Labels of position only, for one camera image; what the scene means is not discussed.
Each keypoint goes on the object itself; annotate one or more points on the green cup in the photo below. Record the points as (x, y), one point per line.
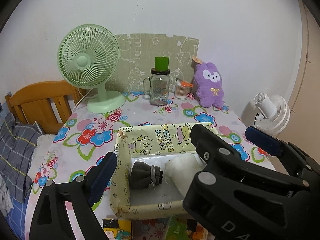
(161, 64)

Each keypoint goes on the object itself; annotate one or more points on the green desk fan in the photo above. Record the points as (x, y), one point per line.
(87, 58)

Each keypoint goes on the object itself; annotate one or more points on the wooden bed headboard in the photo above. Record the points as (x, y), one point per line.
(45, 103)

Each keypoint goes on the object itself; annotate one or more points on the grey plaid pillow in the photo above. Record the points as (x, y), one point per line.
(18, 142)

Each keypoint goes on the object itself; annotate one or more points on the glass mason jar mug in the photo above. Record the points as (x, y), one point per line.
(156, 87)

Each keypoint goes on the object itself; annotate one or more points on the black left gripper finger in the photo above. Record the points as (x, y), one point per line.
(50, 219)

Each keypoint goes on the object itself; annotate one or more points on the cotton swab container orange lid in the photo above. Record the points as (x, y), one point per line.
(182, 88)

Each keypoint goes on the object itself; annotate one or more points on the dark grey sock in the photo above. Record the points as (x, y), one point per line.
(143, 175)

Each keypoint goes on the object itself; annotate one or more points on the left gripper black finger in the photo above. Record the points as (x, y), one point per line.
(235, 199)
(295, 161)

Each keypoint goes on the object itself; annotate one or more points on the yellow cartoon packet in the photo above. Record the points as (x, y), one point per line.
(117, 229)

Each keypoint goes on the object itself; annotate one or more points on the floral tablecloth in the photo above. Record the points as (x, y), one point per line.
(86, 138)

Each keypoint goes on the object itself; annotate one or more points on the purple plush bunny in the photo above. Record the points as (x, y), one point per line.
(209, 84)

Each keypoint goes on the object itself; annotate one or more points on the yellow cartoon fabric storage box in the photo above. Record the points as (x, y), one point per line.
(153, 145)

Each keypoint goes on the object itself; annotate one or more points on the beige cartoon cardboard panel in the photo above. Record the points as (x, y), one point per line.
(137, 57)

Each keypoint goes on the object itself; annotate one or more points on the white small fan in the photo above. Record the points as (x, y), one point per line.
(274, 113)

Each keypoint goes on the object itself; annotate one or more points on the white sock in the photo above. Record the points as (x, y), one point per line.
(181, 170)

